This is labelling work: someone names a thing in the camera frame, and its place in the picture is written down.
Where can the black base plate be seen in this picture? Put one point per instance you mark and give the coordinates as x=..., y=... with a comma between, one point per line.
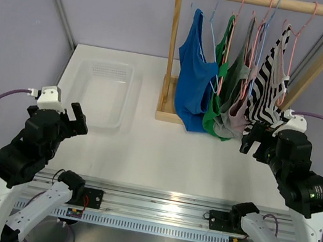
x=218, y=221
x=92, y=198

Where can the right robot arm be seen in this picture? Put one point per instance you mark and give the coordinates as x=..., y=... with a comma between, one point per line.
x=287, y=153

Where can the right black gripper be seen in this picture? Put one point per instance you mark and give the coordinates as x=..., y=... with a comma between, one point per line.
x=260, y=132

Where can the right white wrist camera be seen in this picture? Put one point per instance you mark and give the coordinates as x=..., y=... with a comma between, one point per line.
x=290, y=121

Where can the green tank top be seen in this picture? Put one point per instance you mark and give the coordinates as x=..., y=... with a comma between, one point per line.
x=213, y=108

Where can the black white striped tank top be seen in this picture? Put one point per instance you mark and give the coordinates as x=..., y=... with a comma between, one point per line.
x=270, y=86

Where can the pink tank top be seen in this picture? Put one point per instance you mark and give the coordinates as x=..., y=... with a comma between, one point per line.
x=237, y=110

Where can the wooden clothes rack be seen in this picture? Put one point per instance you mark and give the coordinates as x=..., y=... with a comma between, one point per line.
x=165, y=110

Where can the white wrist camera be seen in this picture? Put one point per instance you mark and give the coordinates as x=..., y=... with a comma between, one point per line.
x=48, y=98
x=290, y=121

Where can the grey tank top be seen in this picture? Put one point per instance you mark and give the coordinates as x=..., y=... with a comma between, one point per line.
x=230, y=90

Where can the pink wire hanger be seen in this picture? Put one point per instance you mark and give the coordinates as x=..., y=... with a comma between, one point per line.
x=226, y=51
x=244, y=85
x=291, y=56

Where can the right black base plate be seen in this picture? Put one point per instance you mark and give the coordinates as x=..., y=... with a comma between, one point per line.
x=218, y=221

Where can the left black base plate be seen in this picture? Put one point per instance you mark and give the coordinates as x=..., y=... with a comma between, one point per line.
x=92, y=198

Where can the blue tank top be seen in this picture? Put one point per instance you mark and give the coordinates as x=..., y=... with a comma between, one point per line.
x=193, y=89

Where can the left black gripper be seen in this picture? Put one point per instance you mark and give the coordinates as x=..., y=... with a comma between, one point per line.
x=78, y=127

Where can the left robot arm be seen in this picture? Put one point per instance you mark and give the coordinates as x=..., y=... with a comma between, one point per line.
x=27, y=154

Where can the white slotted cable duct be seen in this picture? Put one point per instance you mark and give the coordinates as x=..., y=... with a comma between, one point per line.
x=140, y=226

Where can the clear plastic basket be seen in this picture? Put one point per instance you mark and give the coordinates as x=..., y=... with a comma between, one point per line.
x=102, y=87

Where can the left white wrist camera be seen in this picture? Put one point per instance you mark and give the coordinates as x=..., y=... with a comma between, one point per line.
x=48, y=98

